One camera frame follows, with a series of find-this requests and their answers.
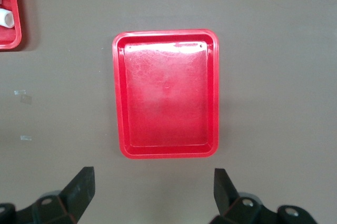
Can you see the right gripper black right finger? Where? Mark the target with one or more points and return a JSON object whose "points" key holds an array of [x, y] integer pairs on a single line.
{"points": [[226, 197]]}

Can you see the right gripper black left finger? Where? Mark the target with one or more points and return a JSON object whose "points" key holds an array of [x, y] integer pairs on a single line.
{"points": [[76, 197]]}

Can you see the empty red plastic tray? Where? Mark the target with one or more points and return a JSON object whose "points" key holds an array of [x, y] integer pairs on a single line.
{"points": [[166, 97]]}

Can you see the white pipe union fitting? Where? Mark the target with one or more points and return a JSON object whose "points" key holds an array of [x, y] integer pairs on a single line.
{"points": [[5, 19]]}

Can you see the red tray holding fittings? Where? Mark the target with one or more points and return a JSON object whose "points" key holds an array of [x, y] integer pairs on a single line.
{"points": [[9, 40]]}

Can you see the clear tape strip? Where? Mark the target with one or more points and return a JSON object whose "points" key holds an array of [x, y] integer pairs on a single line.
{"points": [[25, 137], [19, 92]]}

